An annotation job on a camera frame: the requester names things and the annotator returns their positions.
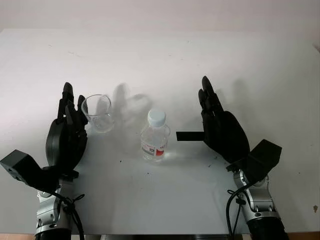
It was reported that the clear glass cup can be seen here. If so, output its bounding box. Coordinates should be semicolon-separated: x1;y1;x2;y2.
80;94;117;134

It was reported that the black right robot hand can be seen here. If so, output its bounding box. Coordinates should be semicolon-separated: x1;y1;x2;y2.
198;75;251;165

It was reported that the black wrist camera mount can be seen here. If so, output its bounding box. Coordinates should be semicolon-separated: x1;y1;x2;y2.
0;149;62;193
225;139;283;186

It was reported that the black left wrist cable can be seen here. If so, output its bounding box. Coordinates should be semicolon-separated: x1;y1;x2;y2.
42;188;86;240

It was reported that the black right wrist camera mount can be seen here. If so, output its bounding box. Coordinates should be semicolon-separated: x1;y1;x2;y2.
225;139;283;186

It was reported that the clear plastic water bottle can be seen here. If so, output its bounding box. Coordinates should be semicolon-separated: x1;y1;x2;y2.
140;108;172;162

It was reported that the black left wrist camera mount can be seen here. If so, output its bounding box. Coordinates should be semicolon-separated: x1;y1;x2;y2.
0;149;62;193

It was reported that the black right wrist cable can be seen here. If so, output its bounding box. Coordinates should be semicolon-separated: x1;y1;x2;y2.
225;186;249;236

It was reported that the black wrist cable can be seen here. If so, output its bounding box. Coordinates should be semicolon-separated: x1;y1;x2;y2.
42;188;86;240
225;186;249;236

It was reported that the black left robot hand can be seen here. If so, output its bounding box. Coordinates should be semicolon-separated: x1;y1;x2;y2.
45;81;89;174

